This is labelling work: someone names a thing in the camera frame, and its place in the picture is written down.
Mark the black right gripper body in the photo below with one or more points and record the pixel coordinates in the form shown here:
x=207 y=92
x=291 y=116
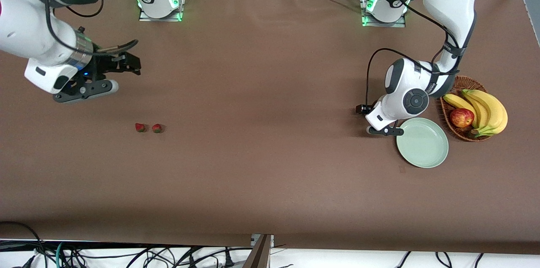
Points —
x=105 y=65

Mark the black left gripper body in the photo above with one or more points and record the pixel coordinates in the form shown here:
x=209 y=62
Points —
x=361 y=109

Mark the red strawberry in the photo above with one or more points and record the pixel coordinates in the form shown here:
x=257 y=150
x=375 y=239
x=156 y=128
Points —
x=157 y=128
x=139 y=127

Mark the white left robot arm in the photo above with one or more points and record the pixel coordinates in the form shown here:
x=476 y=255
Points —
x=451 y=6

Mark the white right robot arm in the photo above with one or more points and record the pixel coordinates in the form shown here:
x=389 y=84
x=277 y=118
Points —
x=29 y=27

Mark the pale green plate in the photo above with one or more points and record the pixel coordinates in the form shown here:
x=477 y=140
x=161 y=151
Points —
x=422 y=143

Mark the yellow banana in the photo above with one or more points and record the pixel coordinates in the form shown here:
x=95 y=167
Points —
x=457 y=102
x=481 y=112
x=498 y=112

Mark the red apple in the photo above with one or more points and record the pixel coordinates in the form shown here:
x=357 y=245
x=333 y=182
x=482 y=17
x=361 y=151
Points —
x=462 y=117

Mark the brown wicker basket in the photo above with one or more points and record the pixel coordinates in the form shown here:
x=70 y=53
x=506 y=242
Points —
x=462 y=134

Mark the brown table cover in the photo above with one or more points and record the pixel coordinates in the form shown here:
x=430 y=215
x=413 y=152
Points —
x=270 y=154

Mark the metal base plate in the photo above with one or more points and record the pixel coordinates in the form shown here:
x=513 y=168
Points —
x=384 y=24
x=160 y=18

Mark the brown wooden post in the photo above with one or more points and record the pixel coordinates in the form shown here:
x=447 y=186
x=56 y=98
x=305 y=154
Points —
x=259 y=255

